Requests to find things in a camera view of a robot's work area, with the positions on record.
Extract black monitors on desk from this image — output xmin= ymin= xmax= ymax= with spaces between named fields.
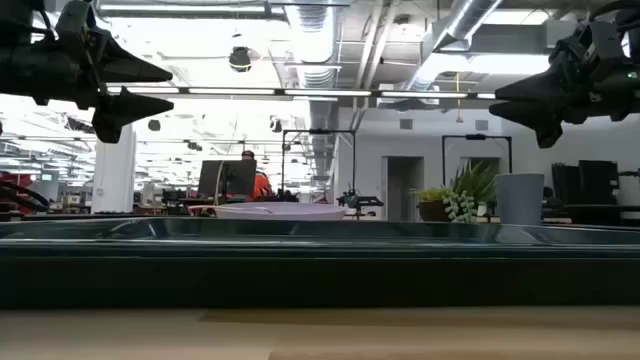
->
xmin=550 ymin=159 xmax=622 ymax=207

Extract grey-blue cup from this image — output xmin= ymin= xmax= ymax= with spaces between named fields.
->
xmin=494 ymin=172 xmax=546 ymax=226

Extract lavender plate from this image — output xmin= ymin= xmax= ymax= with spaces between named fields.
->
xmin=188 ymin=201 xmax=348 ymax=222

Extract pale green succulent plant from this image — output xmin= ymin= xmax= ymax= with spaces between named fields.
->
xmin=441 ymin=189 xmax=479 ymax=224

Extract white pillar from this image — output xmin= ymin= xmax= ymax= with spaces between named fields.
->
xmin=91 ymin=122 xmax=137 ymax=215

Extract dark green tray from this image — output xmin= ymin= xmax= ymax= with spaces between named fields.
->
xmin=0 ymin=215 xmax=640 ymax=309

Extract round black ceiling fixture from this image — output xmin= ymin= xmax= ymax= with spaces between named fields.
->
xmin=228 ymin=45 xmax=253 ymax=74

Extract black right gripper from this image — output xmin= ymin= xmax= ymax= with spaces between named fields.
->
xmin=488 ymin=19 xmax=640 ymax=150

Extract long ceiling light strip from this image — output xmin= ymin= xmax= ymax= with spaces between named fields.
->
xmin=106 ymin=85 xmax=497 ymax=101

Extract small black robot stand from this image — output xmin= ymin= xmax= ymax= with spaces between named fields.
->
xmin=336 ymin=191 xmax=385 ymax=220

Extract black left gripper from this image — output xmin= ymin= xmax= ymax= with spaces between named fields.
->
xmin=0 ymin=0 xmax=175 ymax=145

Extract spiky green plant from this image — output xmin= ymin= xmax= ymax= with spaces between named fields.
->
xmin=448 ymin=159 xmax=499 ymax=207

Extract wide black stand frame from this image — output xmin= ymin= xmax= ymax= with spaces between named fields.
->
xmin=441 ymin=133 xmax=514 ymax=188

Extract yellow hanging cord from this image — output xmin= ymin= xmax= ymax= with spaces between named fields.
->
xmin=454 ymin=72 xmax=464 ymax=124

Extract silver ceiling duct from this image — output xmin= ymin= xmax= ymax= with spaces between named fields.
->
xmin=282 ymin=0 xmax=343 ymax=189

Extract black computer monitor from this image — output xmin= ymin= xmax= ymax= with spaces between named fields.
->
xmin=197 ymin=159 xmax=258 ymax=199

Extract grey doorway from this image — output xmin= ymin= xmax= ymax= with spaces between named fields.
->
xmin=380 ymin=155 xmax=426 ymax=222

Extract red cabinet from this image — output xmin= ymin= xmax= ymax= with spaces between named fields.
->
xmin=0 ymin=171 xmax=34 ymax=215

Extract tall black stand frame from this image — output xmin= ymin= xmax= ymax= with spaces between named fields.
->
xmin=281 ymin=128 xmax=357 ymax=202

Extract green plant in dark pot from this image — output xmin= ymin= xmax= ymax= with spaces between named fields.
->
xmin=408 ymin=186 xmax=452 ymax=223

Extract person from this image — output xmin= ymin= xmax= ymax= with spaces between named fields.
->
xmin=240 ymin=149 xmax=274 ymax=202

